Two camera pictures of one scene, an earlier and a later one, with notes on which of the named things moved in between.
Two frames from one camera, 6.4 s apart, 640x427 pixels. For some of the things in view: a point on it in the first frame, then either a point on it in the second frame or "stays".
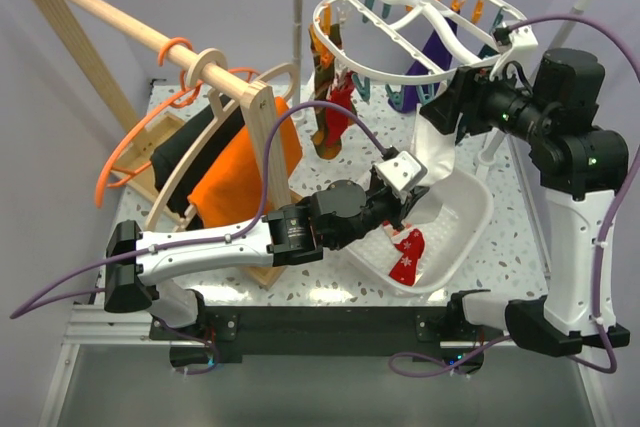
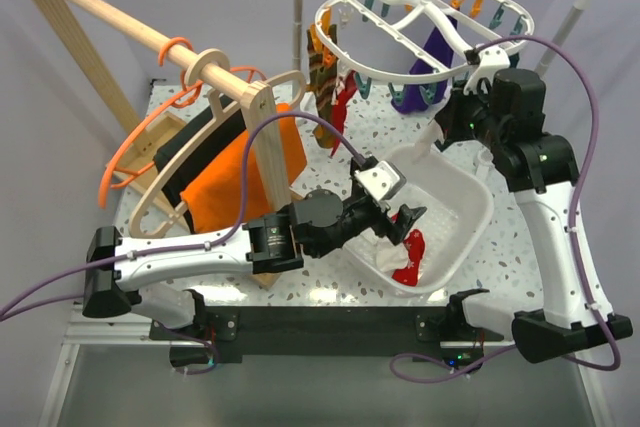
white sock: (434, 143) → (381, 253)
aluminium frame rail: (91, 324) stays
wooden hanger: (206, 70) → (181, 141)
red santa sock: (411, 242) stays
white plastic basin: (449, 240) stays
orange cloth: (230, 192) stays
